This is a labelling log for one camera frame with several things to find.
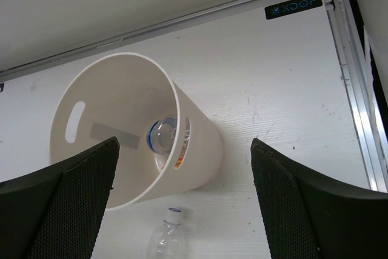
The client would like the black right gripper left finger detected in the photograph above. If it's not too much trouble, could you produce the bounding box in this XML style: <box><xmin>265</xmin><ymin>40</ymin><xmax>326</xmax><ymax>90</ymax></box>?
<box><xmin>1</xmin><ymin>137</ymin><xmax>120</xmax><ymax>258</ymax></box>

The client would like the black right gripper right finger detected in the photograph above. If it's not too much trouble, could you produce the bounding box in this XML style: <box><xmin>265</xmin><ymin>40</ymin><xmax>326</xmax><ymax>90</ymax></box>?
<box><xmin>250</xmin><ymin>138</ymin><xmax>387</xmax><ymax>258</ymax></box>

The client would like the clear unlabeled plastic bottle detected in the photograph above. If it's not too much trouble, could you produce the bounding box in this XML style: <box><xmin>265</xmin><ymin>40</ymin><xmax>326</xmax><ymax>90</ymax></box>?
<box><xmin>146</xmin><ymin>207</ymin><xmax>186</xmax><ymax>258</ymax></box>

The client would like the clear bottle blue label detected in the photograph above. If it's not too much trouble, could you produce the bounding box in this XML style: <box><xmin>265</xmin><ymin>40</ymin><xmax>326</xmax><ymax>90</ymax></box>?
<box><xmin>146</xmin><ymin>117</ymin><xmax>177</xmax><ymax>155</ymax></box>

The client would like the orange juice bottle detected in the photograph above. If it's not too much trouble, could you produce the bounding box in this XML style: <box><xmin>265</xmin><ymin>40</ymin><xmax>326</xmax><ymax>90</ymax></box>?
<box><xmin>175</xmin><ymin>147</ymin><xmax>187</xmax><ymax>169</ymax></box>

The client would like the white round bin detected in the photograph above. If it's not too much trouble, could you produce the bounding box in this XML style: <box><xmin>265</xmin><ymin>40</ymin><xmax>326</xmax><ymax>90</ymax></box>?
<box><xmin>50</xmin><ymin>53</ymin><xmax>223</xmax><ymax>211</ymax></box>

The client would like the black XDOF label right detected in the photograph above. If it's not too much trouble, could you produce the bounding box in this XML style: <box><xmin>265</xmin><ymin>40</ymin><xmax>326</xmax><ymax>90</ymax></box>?
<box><xmin>265</xmin><ymin>0</ymin><xmax>323</xmax><ymax>20</ymax></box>

